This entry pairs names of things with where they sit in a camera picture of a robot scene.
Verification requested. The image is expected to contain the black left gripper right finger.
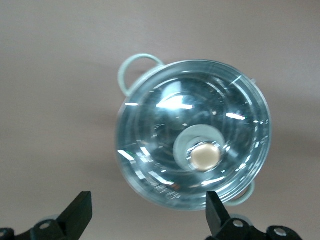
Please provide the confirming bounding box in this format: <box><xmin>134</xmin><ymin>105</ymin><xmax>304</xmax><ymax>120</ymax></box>
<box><xmin>206</xmin><ymin>191</ymin><xmax>302</xmax><ymax>240</ymax></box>

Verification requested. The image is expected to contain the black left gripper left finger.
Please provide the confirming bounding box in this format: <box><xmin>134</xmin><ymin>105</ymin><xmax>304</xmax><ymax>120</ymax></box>
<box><xmin>0</xmin><ymin>191</ymin><xmax>93</xmax><ymax>240</ymax></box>

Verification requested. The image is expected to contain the glass lid with gold knob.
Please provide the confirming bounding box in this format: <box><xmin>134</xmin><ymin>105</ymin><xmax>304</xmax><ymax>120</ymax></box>
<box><xmin>116</xmin><ymin>59</ymin><xmax>273</xmax><ymax>213</ymax></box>

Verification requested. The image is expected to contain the steel pot with grey handles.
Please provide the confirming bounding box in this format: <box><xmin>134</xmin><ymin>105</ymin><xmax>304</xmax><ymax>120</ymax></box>
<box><xmin>116</xmin><ymin>53</ymin><xmax>273</xmax><ymax>213</ymax></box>

